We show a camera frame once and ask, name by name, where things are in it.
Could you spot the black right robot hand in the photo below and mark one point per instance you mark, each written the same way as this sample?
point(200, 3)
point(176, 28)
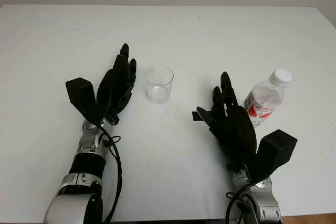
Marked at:
point(236, 129)

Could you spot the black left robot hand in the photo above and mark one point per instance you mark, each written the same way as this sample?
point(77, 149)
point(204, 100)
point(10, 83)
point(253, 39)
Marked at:
point(113, 87)

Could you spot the clear water bottle red label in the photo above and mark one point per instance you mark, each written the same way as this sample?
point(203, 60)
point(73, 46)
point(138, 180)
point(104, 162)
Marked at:
point(265, 98)

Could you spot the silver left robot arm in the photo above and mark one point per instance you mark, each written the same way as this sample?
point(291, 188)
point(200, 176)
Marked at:
point(73, 197)

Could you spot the clear plastic cup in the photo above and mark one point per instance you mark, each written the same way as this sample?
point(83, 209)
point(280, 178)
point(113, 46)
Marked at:
point(159, 87)

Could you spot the black tape strip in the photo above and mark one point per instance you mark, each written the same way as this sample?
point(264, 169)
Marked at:
point(195, 117)

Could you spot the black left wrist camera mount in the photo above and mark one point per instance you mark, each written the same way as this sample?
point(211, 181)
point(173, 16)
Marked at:
point(81, 95)

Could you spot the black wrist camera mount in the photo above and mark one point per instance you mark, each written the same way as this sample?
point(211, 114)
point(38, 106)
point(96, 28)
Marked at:
point(81, 95)
point(278, 148)

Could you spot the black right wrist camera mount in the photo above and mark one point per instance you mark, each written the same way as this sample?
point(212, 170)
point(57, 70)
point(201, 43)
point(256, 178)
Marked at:
point(278, 148)

